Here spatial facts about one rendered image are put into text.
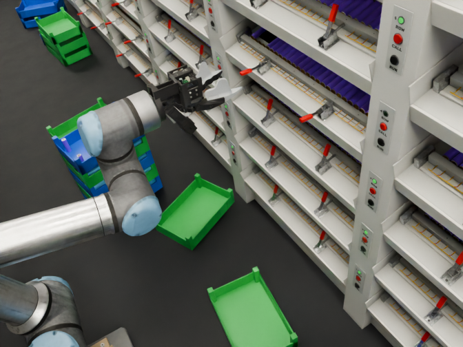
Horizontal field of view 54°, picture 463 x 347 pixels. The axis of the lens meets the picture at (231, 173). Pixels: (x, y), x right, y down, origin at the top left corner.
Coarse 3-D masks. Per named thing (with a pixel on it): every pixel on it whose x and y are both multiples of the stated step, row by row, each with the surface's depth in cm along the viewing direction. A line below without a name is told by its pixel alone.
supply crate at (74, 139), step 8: (56, 136) 179; (64, 136) 183; (72, 136) 185; (80, 136) 188; (56, 144) 180; (72, 144) 187; (80, 144) 186; (64, 152) 176; (72, 152) 183; (80, 152) 183; (72, 160) 172; (80, 160) 170; (88, 160) 172; (96, 160) 175; (80, 168) 171; (88, 168) 174
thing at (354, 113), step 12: (240, 36) 139; (252, 48) 136; (264, 48) 132; (276, 60) 127; (288, 72) 125; (300, 72) 122; (312, 84) 118; (324, 96) 115; (336, 96) 113; (348, 108) 109; (360, 120) 106
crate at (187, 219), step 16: (192, 192) 204; (208, 192) 203; (224, 192) 197; (176, 208) 198; (192, 208) 197; (208, 208) 196; (224, 208) 192; (160, 224) 189; (176, 224) 192; (192, 224) 191; (208, 224) 186; (176, 240) 185; (192, 240) 180
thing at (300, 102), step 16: (240, 32) 139; (224, 48) 141; (240, 48) 140; (240, 64) 137; (256, 64) 133; (256, 80) 134; (272, 80) 127; (288, 96) 122; (304, 96) 120; (304, 112) 118; (336, 112) 113; (320, 128) 116; (336, 128) 110; (352, 128) 109; (352, 144) 106
